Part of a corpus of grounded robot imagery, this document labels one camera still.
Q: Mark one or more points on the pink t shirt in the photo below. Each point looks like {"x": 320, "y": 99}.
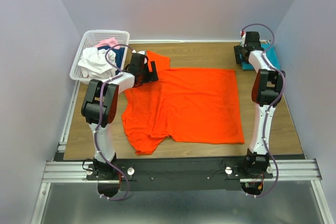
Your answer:
{"x": 110, "y": 42}

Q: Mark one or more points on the white plastic laundry basket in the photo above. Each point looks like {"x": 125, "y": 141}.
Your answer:
{"x": 90, "y": 39}

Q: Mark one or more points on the teal t shirt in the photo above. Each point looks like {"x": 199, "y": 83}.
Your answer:
{"x": 271, "y": 55}

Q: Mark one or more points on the white crumpled t shirt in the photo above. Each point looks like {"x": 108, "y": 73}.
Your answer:
{"x": 93, "y": 64}

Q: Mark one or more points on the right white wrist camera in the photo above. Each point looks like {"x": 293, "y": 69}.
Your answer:
{"x": 243, "y": 35}

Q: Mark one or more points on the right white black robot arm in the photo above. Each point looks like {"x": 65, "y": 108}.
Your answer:
{"x": 266, "y": 94}

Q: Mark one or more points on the aluminium extrusion frame rail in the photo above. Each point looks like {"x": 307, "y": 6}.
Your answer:
{"x": 66, "y": 173}

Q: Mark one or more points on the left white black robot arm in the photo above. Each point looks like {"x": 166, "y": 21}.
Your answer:
{"x": 100, "y": 106}

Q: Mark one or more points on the navy blue t shirt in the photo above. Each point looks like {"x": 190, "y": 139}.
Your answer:
{"x": 115, "y": 56}

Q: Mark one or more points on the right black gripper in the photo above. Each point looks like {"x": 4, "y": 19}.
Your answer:
{"x": 238, "y": 50}

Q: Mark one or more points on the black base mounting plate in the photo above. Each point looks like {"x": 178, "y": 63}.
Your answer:
{"x": 173, "y": 174}

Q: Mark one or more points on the orange t shirt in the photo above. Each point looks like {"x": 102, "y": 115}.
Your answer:
{"x": 193, "y": 105}

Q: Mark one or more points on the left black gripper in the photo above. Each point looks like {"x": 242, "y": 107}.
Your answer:
{"x": 151, "y": 76}

